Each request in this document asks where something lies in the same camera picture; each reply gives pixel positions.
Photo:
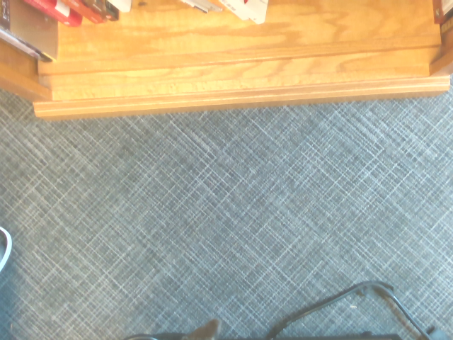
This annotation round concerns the dark red book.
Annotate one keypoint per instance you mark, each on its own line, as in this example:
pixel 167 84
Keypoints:
pixel 444 10

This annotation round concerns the brown fuzzy object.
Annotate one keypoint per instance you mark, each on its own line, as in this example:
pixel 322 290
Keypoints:
pixel 209 331

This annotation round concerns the white rimmed object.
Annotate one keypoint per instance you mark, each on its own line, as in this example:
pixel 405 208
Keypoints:
pixel 7 248

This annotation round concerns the white book red print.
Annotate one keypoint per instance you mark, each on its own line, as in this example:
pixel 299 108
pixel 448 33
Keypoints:
pixel 249 10

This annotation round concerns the red spine book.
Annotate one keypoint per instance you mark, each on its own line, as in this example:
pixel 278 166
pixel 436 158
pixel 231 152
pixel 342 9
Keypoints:
pixel 56 11

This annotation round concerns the dark thin book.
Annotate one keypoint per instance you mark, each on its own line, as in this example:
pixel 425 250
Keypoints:
pixel 111 12

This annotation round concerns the white cover book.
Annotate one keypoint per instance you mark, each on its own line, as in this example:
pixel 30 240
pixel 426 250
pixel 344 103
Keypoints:
pixel 122 4

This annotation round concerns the wooden bookshelf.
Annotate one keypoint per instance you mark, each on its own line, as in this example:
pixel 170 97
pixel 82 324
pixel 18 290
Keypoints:
pixel 230 46

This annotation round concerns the orange red book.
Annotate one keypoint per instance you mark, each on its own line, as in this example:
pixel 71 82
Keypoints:
pixel 86 10

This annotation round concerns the grey thin book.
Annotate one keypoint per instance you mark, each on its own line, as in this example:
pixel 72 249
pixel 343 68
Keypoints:
pixel 201 4

